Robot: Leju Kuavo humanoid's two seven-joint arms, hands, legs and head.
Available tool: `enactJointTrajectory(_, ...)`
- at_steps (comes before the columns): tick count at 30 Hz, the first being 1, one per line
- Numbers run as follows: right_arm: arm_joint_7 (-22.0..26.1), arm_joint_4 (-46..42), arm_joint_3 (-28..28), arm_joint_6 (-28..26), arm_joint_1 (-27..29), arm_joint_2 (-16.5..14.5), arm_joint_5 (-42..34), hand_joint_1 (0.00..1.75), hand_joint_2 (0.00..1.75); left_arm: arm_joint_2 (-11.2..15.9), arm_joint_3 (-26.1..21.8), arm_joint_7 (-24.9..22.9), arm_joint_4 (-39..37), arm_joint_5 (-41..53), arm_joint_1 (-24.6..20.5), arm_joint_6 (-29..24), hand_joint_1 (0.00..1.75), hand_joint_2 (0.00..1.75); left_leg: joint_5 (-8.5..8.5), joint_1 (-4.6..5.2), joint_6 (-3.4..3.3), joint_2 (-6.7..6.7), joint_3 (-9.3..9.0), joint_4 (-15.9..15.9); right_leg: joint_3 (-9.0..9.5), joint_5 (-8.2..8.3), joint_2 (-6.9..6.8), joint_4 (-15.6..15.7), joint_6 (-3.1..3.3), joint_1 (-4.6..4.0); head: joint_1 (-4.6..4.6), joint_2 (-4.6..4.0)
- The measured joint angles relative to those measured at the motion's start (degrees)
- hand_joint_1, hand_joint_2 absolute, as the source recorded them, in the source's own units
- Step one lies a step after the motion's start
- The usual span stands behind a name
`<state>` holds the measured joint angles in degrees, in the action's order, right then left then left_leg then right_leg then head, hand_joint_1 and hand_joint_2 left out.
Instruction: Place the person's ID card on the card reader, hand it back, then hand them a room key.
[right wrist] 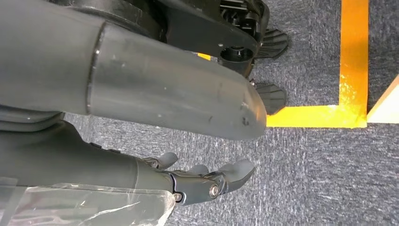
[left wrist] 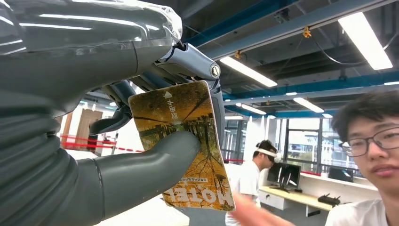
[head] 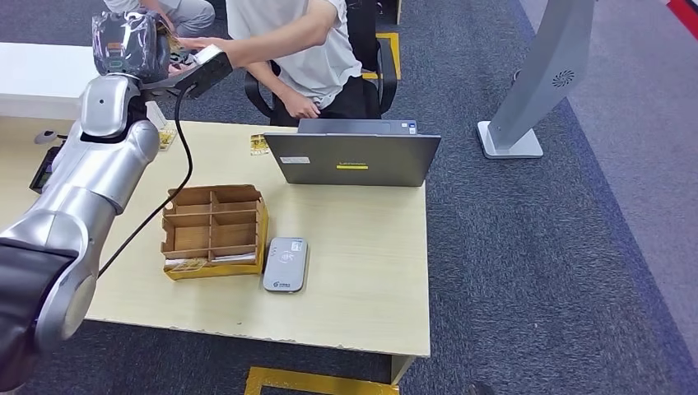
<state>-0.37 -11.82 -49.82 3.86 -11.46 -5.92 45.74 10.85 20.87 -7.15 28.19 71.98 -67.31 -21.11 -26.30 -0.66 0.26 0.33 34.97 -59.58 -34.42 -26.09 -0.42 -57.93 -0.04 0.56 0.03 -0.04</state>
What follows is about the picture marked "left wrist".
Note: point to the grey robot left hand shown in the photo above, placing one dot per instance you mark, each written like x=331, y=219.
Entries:
x=78, y=46

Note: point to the yellow hotel key card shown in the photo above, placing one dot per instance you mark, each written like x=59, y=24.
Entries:
x=174, y=112

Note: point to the person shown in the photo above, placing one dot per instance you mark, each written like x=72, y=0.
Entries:
x=249, y=184
x=358, y=215

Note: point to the white desk wooden top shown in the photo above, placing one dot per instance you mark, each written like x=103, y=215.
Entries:
x=296, y=196

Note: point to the black computer monitor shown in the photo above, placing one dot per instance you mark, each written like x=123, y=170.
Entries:
x=285, y=176

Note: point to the white VR headset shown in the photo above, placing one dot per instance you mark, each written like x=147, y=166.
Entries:
x=269, y=153

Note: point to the small black antenna device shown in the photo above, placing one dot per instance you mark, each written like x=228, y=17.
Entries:
x=329, y=199

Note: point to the red barrier tape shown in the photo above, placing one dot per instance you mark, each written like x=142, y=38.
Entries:
x=124, y=149

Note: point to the black framed eyeglasses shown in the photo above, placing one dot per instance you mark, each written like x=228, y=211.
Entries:
x=358, y=148

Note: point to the ceiling light panel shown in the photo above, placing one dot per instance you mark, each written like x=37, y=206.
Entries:
x=364, y=40
x=247, y=71

